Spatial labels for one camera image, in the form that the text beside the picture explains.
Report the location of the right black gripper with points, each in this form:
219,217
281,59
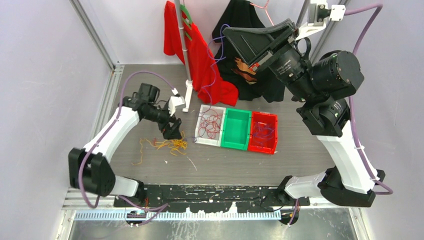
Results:
256,44

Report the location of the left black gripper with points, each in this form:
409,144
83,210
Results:
170,132

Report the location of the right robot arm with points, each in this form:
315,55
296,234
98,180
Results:
322,88

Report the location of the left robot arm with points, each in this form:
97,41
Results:
89,167

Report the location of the pink clothes hanger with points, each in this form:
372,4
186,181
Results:
264,7

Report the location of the white plastic bin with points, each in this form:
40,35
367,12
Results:
209,125

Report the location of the black printed t-shirt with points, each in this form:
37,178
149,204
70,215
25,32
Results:
250,85

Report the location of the red t-shirt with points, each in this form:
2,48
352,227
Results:
206,79

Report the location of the right metal rack pole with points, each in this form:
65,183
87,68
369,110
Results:
302,12

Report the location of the green clothes hanger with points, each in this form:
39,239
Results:
187,21

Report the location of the green plastic bin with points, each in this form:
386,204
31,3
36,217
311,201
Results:
236,129

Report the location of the metal clothes rack pole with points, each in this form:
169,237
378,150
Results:
180,22

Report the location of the red plastic bin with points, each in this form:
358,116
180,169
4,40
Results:
263,133

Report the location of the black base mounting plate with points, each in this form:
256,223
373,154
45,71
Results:
211,198

